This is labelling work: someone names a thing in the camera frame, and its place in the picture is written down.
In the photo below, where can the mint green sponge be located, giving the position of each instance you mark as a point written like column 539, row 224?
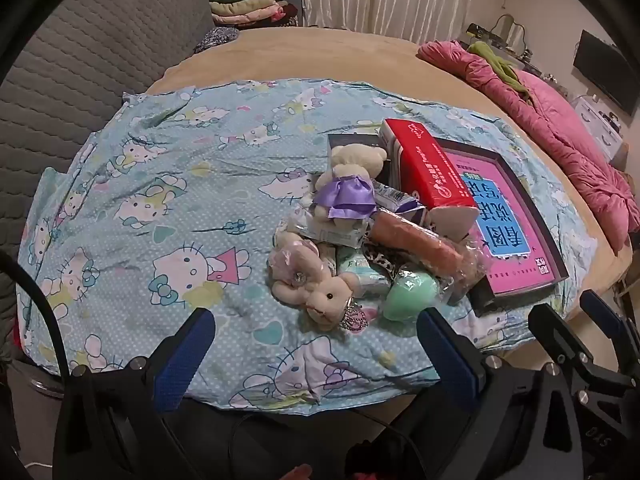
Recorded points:
column 410, row 292

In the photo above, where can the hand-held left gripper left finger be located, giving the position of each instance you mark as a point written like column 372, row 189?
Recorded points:
column 182, row 365

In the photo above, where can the green garment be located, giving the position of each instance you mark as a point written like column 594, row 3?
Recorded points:
column 492, row 57

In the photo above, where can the pink duvet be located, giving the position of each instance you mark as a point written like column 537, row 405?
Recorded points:
column 550, row 125

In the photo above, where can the white drawer cabinet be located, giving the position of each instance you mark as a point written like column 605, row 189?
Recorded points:
column 597, row 125

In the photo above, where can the purple white snack packet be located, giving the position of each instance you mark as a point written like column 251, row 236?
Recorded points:
column 400, row 205

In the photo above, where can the light blue cartoon printed blanket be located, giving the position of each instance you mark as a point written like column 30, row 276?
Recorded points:
column 150, row 185

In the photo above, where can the black box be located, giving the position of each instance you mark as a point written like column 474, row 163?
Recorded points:
column 350, row 140

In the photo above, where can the cream teddy bear purple dress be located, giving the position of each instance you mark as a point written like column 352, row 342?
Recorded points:
column 350, row 160

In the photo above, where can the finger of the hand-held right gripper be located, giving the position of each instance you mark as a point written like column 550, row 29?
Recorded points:
column 602, row 312
column 550, row 329

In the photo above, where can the pale green wipes pack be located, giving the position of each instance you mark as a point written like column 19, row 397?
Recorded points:
column 325, row 230
column 360, row 275

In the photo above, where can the pink bunny plush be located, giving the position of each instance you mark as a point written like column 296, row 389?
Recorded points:
column 325, row 295

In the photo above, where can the wavy framed mirror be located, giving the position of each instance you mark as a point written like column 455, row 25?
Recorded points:
column 515, row 30

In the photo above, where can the stack of folded clothes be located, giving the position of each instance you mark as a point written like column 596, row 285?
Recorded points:
column 240, row 7

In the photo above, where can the pink sock packet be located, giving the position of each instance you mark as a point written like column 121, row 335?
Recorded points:
column 415, row 240

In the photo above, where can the red tissue pack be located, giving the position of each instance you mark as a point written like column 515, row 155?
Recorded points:
column 425, row 170

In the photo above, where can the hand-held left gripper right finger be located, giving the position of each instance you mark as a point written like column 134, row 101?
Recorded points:
column 450, row 360

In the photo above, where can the leopard print cloth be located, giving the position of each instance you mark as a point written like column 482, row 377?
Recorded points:
column 380, row 260

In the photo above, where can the grey quilted headboard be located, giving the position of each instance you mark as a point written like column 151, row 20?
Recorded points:
column 75, row 60

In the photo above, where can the dark floral cloth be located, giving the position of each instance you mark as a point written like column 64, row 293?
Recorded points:
column 215, row 37

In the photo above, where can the dark box with pink print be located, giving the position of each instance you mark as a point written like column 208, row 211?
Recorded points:
column 510, row 240

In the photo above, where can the black wall monitor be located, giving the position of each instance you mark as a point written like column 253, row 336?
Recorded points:
column 600, row 67

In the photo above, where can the bed with beige sheet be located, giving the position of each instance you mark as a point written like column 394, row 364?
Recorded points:
column 325, row 55

